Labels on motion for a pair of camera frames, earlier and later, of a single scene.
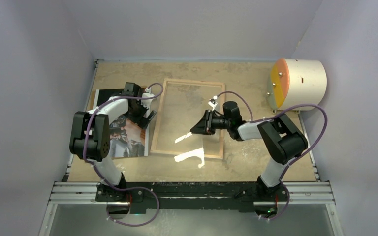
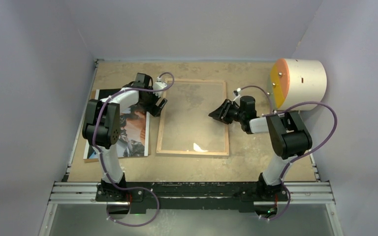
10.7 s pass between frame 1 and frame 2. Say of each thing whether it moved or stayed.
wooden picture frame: moved
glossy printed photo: stayed
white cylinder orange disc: stayed
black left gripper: moved
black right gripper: moved
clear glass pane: moved
